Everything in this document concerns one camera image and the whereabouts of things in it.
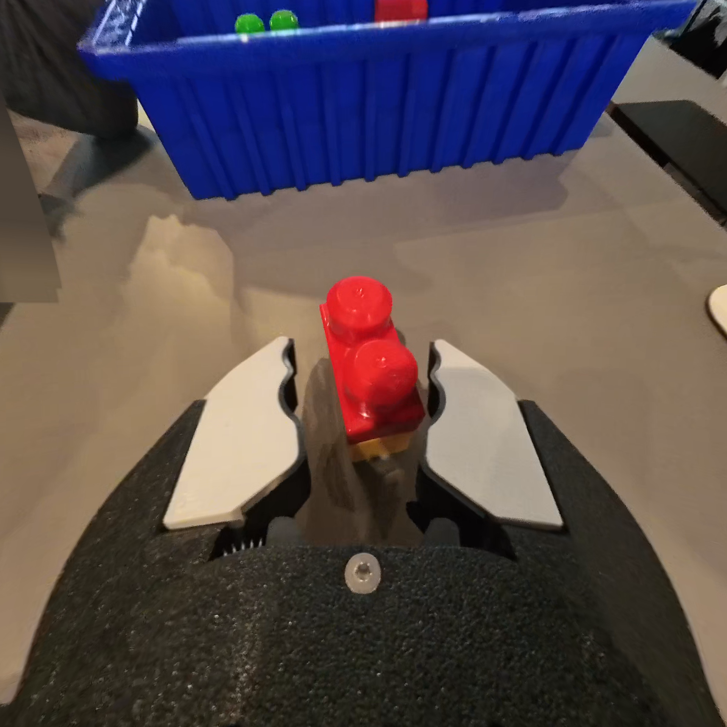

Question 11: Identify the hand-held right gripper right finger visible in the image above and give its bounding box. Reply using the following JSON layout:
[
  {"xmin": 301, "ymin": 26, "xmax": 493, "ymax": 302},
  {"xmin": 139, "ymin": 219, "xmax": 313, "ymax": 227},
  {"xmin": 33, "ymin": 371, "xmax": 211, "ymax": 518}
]
[{"xmin": 415, "ymin": 339, "xmax": 565, "ymax": 532}]

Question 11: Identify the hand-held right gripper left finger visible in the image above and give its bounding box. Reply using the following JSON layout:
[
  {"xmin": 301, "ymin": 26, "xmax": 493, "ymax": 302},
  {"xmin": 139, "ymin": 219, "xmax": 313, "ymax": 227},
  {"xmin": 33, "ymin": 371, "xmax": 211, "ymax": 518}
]
[{"xmin": 162, "ymin": 335, "xmax": 313, "ymax": 532}]

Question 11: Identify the yellow mega block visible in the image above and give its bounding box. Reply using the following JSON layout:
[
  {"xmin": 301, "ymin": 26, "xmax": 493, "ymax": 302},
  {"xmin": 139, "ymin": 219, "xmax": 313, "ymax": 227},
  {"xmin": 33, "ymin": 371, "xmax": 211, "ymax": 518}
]
[{"xmin": 348, "ymin": 429, "xmax": 418, "ymax": 462}]

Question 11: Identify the red two-stud mega block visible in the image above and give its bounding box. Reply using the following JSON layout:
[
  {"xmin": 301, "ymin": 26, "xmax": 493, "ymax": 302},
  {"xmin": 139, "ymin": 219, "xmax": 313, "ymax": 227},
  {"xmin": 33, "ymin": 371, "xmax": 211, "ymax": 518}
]
[{"xmin": 319, "ymin": 276, "xmax": 427, "ymax": 441}]

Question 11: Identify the blue plastic bin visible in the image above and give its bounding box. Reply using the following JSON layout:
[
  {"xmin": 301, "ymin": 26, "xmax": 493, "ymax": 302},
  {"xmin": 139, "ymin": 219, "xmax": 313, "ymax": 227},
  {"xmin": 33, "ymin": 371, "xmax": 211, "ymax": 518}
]
[{"xmin": 76, "ymin": 0, "xmax": 698, "ymax": 201}]

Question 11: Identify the green mega block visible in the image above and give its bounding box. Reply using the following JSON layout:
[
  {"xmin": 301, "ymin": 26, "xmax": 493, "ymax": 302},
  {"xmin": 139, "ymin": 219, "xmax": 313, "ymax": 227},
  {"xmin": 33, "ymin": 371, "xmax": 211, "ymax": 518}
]
[{"xmin": 234, "ymin": 9, "xmax": 300, "ymax": 37}]

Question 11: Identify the white board stand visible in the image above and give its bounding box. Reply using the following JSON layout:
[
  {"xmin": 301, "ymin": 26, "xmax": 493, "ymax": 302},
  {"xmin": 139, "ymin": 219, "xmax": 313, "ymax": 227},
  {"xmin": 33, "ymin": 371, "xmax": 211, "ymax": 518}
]
[{"xmin": 707, "ymin": 284, "xmax": 727, "ymax": 342}]

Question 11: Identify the dark cloth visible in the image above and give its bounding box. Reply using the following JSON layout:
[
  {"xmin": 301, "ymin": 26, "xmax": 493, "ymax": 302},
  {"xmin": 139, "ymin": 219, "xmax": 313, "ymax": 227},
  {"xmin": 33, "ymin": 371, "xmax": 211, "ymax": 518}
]
[{"xmin": 0, "ymin": 0, "xmax": 140, "ymax": 140}]

